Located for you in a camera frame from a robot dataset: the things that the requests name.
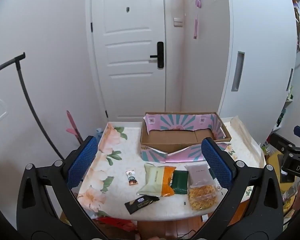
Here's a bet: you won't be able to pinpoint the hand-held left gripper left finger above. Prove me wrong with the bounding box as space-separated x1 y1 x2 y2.
16 135 108 240

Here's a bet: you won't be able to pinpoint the small printed snack packet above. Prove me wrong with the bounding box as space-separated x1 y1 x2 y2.
126 170 138 186

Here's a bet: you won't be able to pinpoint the grey recessed wardrobe handle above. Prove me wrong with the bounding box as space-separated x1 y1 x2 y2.
231 51 245 92

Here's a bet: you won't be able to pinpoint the red packet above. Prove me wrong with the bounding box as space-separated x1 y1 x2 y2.
96 216 137 232

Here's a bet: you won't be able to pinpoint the floral tablecloth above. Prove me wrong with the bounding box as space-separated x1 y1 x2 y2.
76 116 267 222

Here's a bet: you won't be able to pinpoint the pink tassel wall decoration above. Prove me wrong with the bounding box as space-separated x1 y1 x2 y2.
191 0 203 40

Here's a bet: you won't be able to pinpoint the white wardrobe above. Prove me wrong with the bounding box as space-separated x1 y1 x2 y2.
216 0 299 140

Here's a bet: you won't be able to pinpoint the pale pink bag yellow crisps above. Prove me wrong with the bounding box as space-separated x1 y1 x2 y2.
184 164 218 212

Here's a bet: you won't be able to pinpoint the black snack packet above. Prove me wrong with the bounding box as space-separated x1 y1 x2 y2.
124 195 160 215

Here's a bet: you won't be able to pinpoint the dark green snack packet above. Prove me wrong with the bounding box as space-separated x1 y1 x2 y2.
171 170 189 195

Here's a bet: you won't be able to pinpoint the white door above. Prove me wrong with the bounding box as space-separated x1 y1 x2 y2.
86 0 184 121

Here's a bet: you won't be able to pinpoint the black door handle lock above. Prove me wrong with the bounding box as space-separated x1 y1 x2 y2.
150 42 165 68

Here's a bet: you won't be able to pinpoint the pink and teal cardboard box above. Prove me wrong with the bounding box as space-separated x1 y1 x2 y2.
140 112 232 163

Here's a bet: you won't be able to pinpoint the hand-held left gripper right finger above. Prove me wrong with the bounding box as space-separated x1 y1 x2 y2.
197 137 284 240

